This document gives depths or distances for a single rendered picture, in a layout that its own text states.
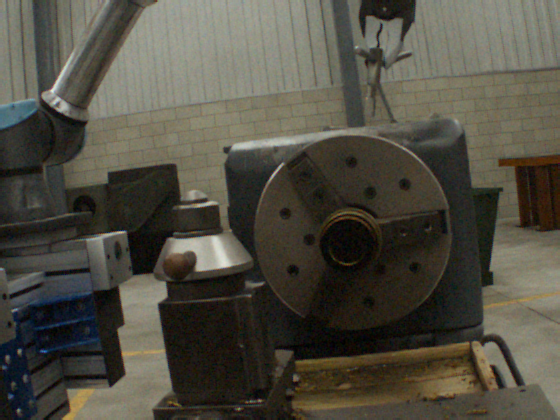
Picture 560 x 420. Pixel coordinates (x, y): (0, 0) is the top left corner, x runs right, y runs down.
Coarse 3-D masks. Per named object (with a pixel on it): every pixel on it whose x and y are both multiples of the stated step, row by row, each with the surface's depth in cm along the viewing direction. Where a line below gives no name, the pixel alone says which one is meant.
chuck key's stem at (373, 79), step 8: (376, 48) 112; (376, 56) 112; (368, 64) 113; (376, 64) 113; (368, 72) 113; (376, 72) 113; (368, 80) 113; (376, 80) 113; (368, 88) 114; (376, 88) 114; (368, 96) 114; (368, 104) 114; (368, 112) 114
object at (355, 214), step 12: (336, 216) 100; (348, 216) 99; (360, 216) 100; (324, 228) 100; (336, 228) 97; (360, 228) 97; (372, 228) 99; (324, 240) 98; (372, 240) 97; (324, 252) 98; (336, 252) 103; (360, 252) 104; (372, 252) 97; (336, 264) 98; (348, 264) 98; (360, 264) 97
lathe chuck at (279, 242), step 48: (336, 144) 111; (384, 144) 110; (288, 192) 113; (336, 192) 111; (384, 192) 110; (432, 192) 109; (288, 240) 113; (432, 240) 110; (288, 288) 114; (384, 288) 111; (432, 288) 110
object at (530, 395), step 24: (336, 408) 63; (360, 408) 62; (384, 408) 61; (408, 408) 60; (432, 408) 59; (456, 408) 58; (480, 408) 57; (504, 408) 56; (528, 408) 54; (552, 408) 53
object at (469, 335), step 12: (480, 324) 127; (396, 336) 128; (408, 336) 127; (420, 336) 126; (432, 336) 126; (468, 336) 125; (480, 336) 125; (276, 348) 133; (288, 348) 133; (300, 348) 130; (312, 348) 129; (348, 348) 128; (360, 348) 128; (372, 348) 128; (384, 348) 127; (396, 348) 127
